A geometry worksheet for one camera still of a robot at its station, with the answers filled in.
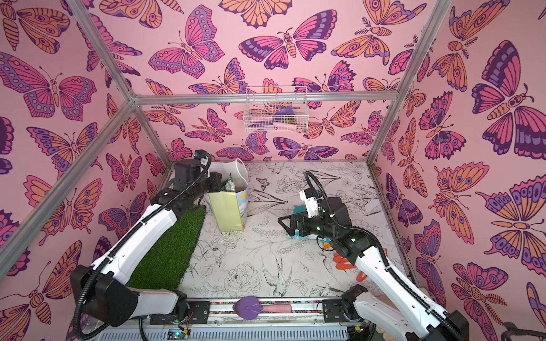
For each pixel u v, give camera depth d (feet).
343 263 2.70
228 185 2.74
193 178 1.94
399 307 1.42
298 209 3.21
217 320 2.40
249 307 2.39
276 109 3.14
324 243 2.92
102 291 1.28
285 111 3.11
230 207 2.66
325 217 1.91
